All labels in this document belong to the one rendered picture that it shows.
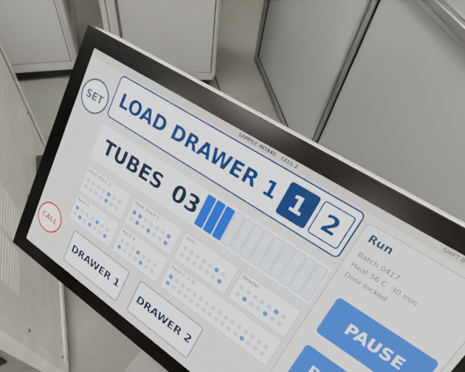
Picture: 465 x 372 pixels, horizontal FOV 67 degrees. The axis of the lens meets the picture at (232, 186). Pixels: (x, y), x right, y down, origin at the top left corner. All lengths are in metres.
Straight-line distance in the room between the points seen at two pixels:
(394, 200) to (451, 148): 0.79
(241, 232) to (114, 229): 0.16
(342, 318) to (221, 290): 0.13
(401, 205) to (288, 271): 0.12
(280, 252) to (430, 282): 0.13
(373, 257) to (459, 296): 0.07
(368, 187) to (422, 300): 0.11
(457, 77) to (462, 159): 0.21
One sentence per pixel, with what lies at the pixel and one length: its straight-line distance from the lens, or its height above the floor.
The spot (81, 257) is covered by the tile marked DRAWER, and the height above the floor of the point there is 1.00.
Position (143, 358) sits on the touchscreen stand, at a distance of 1.43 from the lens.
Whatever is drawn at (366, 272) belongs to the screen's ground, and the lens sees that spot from 0.36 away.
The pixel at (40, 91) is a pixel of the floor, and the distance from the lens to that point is 2.40.
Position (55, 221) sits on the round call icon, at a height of 1.02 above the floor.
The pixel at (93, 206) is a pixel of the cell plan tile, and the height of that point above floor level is 1.05.
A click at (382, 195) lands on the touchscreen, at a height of 1.19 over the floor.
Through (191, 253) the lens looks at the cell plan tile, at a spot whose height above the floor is 1.07.
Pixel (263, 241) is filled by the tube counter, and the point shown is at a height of 1.12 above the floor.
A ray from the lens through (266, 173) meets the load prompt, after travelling 0.35.
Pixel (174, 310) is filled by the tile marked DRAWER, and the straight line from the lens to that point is 0.43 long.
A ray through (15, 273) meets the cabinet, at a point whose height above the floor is 0.52.
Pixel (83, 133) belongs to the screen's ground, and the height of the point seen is 1.11.
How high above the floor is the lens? 1.43
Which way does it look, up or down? 53 degrees down
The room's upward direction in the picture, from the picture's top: 11 degrees clockwise
